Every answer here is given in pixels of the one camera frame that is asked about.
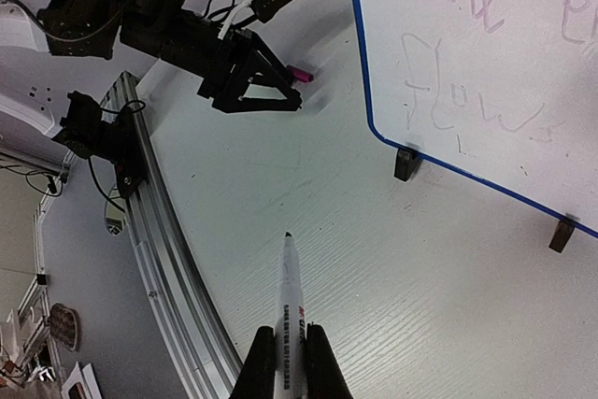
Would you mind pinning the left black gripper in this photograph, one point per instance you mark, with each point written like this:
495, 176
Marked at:
242, 60

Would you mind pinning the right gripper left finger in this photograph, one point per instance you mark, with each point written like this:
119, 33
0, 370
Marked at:
257, 376

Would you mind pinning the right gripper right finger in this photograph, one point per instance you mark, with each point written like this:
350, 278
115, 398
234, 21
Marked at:
323, 374

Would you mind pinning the magenta marker cap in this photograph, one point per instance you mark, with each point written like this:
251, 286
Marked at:
299, 75

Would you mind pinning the white marker pen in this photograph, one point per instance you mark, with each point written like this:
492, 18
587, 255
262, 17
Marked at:
290, 325

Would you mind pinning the blue framed small whiteboard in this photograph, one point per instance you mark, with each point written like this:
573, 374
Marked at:
501, 91

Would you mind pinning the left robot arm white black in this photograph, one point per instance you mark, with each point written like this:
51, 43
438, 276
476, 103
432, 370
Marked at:
163, 29

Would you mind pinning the aluminium front rail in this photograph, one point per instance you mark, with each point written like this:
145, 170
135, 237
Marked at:
160, 220

